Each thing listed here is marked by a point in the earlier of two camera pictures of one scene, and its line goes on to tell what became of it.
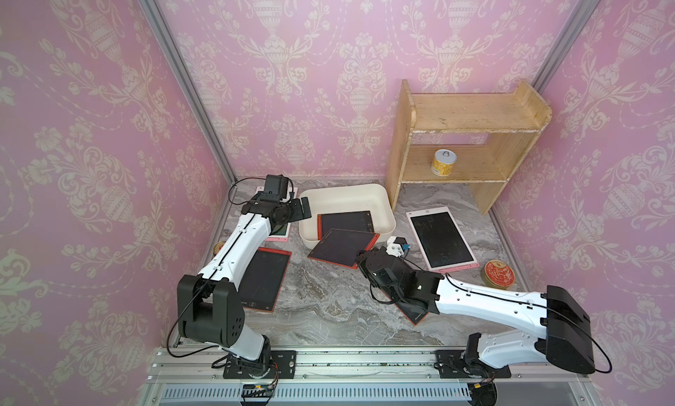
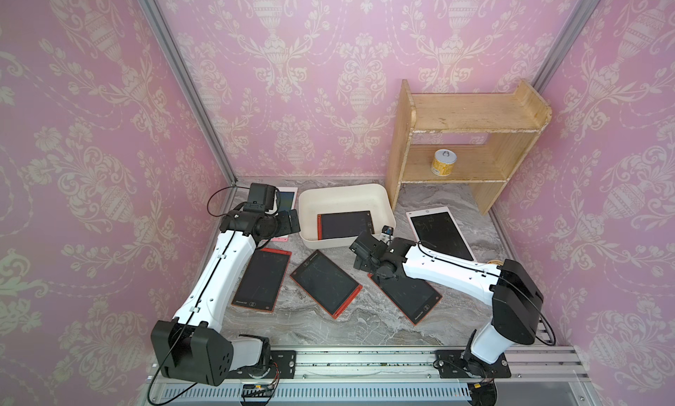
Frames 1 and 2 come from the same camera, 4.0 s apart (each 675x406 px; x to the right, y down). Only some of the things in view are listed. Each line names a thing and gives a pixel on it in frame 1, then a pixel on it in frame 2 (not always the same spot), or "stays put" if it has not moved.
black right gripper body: x=365 y=265 -> x=368 y=269
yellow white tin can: x=443 y=162 stays put
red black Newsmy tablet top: x=264 y=280 stays put
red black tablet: x=341 y=246 -> x=325 y=282
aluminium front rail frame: x=195 y=376 stays put
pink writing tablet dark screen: x=441 y=241 stays put
